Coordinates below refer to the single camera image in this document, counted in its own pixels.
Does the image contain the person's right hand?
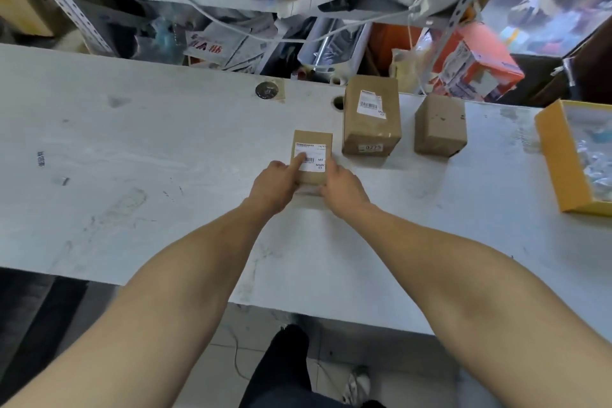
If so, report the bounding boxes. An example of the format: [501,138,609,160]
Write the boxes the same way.
[319,156,374,220]

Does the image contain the person's right forearm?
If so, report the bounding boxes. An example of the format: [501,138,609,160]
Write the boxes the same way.
[334,204,612,408]

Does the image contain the white plastic bin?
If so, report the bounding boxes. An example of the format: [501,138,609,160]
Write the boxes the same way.
[297,18,374,78]

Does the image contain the orange printed carton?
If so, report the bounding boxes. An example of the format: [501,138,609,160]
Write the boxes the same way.
[432,22,526,103]

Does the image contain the white shoe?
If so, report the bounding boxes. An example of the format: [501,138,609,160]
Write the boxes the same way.
[342,367,372,406]

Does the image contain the white perforated metal post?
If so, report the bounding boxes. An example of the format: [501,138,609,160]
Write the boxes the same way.
[420,0,498,93]

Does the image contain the yellow tray with label scraps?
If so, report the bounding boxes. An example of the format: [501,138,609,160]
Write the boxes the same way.
[534,99,612,218]

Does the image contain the person's left hand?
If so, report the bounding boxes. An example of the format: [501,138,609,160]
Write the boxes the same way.
[248,152,308,217]

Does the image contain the small cube brown parcel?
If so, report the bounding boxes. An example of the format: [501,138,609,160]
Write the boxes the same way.
[290,130,334,196]

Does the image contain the tall cardboard box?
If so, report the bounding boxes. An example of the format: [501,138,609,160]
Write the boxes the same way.
[342,76,402,157]

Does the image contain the pile of torn label scraps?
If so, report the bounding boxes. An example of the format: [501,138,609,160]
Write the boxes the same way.
[573,135,612,203]

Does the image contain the person's left forearm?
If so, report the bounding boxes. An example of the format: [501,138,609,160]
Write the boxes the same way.
[0,200,268,408]

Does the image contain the beige plastic packet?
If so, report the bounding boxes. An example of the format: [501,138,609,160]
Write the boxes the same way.
[390,47,431,96]

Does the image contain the folded newspaper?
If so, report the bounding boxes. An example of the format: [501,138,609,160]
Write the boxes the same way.
[184,22,278,71]

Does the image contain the black trousers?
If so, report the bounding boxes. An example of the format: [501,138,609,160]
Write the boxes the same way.
[238,324,312,408]

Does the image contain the black round grommet cover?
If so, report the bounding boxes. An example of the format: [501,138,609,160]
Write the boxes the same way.
[254,81,281,100]

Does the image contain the brown cardboard box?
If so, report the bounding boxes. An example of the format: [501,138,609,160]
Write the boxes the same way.
[414,94,468,158]

